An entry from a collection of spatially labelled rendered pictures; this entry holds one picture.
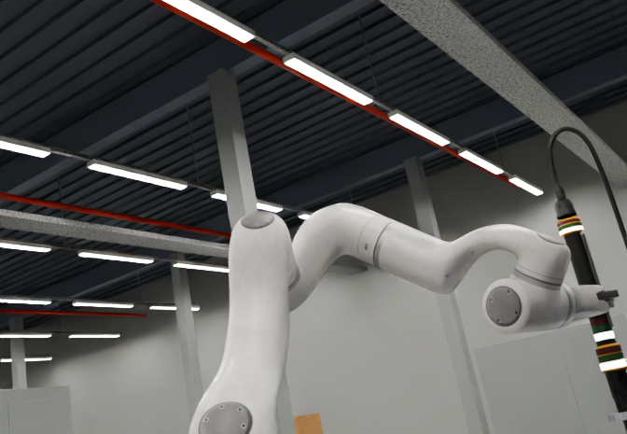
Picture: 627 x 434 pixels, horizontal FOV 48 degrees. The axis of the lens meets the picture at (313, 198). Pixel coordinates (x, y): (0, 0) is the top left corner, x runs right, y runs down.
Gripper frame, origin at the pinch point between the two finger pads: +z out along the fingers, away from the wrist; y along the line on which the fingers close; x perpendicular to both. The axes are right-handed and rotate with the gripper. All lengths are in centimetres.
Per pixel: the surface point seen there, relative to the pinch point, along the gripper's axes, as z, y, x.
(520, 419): 635, -404, -45
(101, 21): 229, -533, 447
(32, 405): 167, -629, 61
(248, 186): 369, -500, 255
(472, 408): 842, -606, -26
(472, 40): 420, -219, 296
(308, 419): 541, -655, 3
